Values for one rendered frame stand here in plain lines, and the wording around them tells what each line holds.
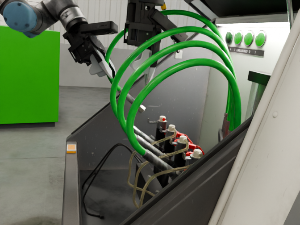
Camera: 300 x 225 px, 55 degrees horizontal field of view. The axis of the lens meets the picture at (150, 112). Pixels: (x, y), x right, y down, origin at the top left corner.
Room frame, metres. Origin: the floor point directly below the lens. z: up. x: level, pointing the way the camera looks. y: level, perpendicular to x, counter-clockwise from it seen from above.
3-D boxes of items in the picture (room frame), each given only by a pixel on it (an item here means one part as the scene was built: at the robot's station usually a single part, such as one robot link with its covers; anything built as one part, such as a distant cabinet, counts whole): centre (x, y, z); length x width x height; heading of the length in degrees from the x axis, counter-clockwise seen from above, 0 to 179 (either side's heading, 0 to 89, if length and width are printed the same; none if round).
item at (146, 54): (0.74, 0.03, 1.28); 0.06 x 0.03 x 0.09; 106
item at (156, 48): (0.74, 0.01, 1.32); 0.05 x 0.02 x 0.09; 16
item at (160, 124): (0.77, -0.03, 1.03); 0.05 x 0.03 x 0.21; 106
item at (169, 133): (0.69, -0.05, 1.03); 0.05 x 0.03 x 0.21; 106
